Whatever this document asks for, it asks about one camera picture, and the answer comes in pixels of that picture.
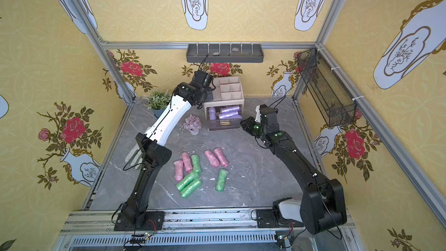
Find aluminum front rail frame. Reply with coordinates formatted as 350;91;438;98
52;207;365;251

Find black wire mesh basket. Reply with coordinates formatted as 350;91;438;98
297;49;357;127

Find gray wall shelf tray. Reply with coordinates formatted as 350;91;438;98
186;43;265;63

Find green trash bag roll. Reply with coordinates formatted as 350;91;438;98
176;170;200;191
216;168;228;192
190;154;202;175
181;178;202;198

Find beige three-drawer organizer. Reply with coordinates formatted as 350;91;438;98
204;77;245;118

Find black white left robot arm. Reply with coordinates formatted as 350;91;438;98
115;70;213;231

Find green plant in blue pot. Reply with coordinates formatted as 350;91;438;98
146;91;171;119

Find purple flowers in white pot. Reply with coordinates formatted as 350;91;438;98
183;115;202;135

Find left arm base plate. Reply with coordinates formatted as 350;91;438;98
114;211;165;231

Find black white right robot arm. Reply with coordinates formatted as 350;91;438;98
240;104;347;235

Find purple trash bag roll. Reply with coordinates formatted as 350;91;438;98
221;105;240;113
226;115;242;119
209;107;217;120
218;112;239;119

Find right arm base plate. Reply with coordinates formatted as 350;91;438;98
255;209;304;228

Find pink trash bag roll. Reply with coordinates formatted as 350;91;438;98
204;150;220;168
181;152;193;173
174;160;184;183
214;148;229;167

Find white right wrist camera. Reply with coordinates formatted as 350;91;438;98
255;105;261;123

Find white green work glove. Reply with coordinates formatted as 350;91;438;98
123;145;142;171

